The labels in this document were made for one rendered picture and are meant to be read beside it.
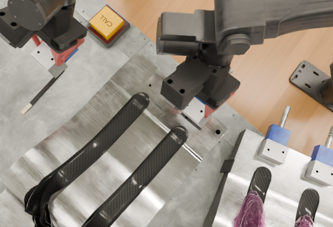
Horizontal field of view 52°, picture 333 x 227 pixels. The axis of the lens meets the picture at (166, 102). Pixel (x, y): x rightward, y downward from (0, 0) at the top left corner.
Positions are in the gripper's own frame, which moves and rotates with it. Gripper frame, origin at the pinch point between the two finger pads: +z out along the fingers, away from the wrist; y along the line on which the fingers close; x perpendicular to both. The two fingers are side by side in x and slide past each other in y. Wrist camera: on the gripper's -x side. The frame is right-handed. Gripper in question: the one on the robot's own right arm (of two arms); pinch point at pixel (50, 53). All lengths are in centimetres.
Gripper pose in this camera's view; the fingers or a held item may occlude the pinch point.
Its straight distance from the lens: 72.0
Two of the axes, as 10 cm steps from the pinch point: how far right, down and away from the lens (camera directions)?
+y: 7.5, 6.5, -1.3
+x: 5.6, -5.2, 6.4
